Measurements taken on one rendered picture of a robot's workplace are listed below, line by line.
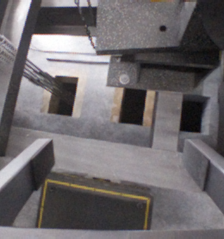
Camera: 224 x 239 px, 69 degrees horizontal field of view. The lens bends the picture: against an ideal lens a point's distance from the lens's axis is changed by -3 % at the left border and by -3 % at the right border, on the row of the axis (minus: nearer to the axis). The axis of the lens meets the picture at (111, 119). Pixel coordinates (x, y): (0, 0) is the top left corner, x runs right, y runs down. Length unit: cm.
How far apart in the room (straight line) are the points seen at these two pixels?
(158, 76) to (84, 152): 44
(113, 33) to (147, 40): 11
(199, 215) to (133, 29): 131
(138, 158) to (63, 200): 64
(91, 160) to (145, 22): 54
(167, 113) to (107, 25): 39
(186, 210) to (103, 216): 64
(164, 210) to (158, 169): 78
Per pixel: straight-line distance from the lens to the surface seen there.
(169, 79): 74
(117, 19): 59
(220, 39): 31
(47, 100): 161
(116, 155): 70
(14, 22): 112
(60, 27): 130
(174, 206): 145
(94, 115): 142
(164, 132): 70
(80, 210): 115
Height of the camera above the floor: 135
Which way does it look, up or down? 78 degrees down
